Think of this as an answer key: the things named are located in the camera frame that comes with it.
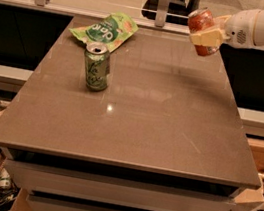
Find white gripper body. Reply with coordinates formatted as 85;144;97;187
224;9;259;49

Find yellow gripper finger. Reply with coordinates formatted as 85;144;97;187
214;15;231;27
190;26;229;47

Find red coke can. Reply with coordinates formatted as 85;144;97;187
187;7;218;57

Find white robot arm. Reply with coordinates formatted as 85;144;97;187
190;9;264;49

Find green LaCroix can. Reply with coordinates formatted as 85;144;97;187
84;41;111;92

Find black office chair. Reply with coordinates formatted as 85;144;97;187
141;0;200;25

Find green chip bag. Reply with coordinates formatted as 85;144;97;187
70;12;138;52

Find upper cabinet drawer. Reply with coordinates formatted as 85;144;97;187
5;160;235;211

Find cans in left bin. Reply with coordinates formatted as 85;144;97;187
0;168;12;191

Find middle metal railing bracket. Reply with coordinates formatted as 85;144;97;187
154;0;170;28

